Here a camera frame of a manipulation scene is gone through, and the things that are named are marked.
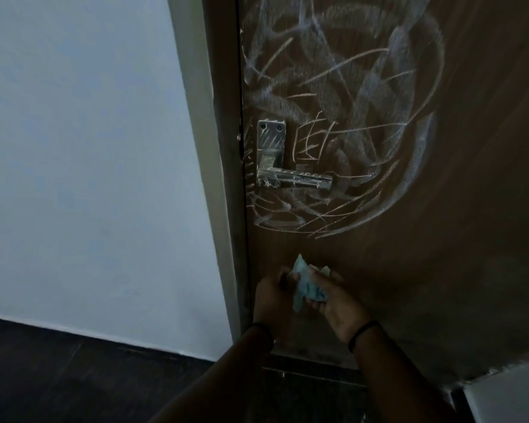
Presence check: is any person's left hand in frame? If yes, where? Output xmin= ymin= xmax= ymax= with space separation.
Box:
xmin=252 ymin=266 xmax=299 ymax=338

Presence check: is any person's right hand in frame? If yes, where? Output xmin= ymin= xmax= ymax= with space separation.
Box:
xmin=302 ymin=270 xmax=373 ymax=344

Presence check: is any pale blue wet wipe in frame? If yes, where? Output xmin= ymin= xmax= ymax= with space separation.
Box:
xmin=289 ymin=254 xmax=332 ymax=313

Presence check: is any silver door handle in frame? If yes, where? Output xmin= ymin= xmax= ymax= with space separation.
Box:
xmin=255 ymin=119 xmax=334 ymax=191

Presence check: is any brown wooden door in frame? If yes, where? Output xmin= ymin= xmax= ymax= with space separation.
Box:
xmin=237 ymin=0 xmax=529 ymax=384

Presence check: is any person's right forearm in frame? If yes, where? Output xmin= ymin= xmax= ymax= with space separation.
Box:
xmin=352 ymin=323 xmax=459 ymax=423

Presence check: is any person's left forearm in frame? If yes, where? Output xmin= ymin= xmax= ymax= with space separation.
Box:
xmin=149 ymin=330 xmax=276 ymax=423

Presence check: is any black wristband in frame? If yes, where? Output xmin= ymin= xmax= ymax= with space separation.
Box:
xmin=246 ymin=322 xmax=276 ymax=348
xmin=347 ymin=320 xmax=382 ymax=354

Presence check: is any brown door frame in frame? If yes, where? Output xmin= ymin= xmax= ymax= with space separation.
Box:
xmin=167 ymin=0 xmax=252 ymax=344

